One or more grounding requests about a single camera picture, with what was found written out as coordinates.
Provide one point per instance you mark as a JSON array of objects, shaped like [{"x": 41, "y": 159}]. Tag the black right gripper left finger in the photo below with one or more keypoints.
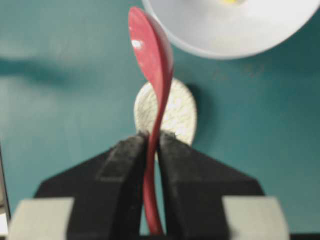
[{"x": 107, "y": 191}]

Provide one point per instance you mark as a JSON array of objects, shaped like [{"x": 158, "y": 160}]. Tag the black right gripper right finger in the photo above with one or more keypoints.
[{"x": 193, "y": 186}]

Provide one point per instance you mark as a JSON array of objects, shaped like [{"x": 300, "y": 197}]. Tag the pink plastic soup spoon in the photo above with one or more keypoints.
[{"x": 154, "y": 56}]

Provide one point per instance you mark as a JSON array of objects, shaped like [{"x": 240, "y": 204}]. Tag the speckled ceramic spoon rest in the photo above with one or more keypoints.
[{"x": 180, "y": 117}]

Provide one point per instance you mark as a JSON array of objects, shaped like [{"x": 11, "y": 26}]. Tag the white round bowl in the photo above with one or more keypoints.
[{"x": 214, "y": 30}]

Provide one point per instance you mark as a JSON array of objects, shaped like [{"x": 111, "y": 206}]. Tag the yellow hexagonal prism block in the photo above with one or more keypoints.
[{"x": 233, "y": 2}]

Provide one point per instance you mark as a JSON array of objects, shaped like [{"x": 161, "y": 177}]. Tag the green mat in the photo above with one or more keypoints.
[{"x": 69, "y": 80}]

